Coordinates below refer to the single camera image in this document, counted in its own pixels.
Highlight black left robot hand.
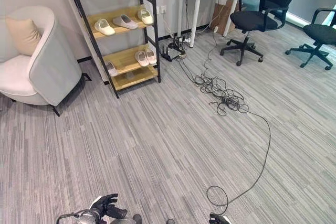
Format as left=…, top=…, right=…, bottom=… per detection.
left=88, top=193, right=128, bottom=220

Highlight black metal wooden shoe rack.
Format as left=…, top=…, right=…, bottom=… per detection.
left=64, top=0, right=162, bottom=99

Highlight dark robot feet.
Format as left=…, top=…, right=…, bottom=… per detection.
left=110, top=214, right=176, bottom=224

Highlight pale pink slipper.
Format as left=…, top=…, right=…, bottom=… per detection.
left=145, top=48, right=158, bottom=65
left=105, top=61, right=119, bottom=77
left=134, top=50, right=149, bottom=67

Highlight white upholstered armchair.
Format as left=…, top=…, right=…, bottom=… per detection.
left=0, top=5, right=82, bottom=117

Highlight black wifi router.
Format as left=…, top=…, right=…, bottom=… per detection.
left=160, top=45, right=184, bottom=62

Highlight cream white slipper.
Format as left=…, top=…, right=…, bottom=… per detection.
left=137, top=8, right=154, bottom=25
left=94, top=18, right=116, bottom=36

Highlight grey slipper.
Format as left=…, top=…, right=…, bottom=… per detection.
left=112, top=14, right=139, bottom=30

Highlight beige cushion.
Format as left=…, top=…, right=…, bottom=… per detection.
left=5, top=17, right=43, bottom=57

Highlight brown cardboard sheet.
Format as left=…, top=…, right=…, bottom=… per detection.
left=210, top=0, right=240, bottom=37

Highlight black mesh office chair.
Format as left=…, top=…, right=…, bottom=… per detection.
left=219, top=0, right=313, bottom=67

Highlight long black tangled cable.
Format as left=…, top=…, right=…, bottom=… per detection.
left=178, top=58, right=271, bottom=216

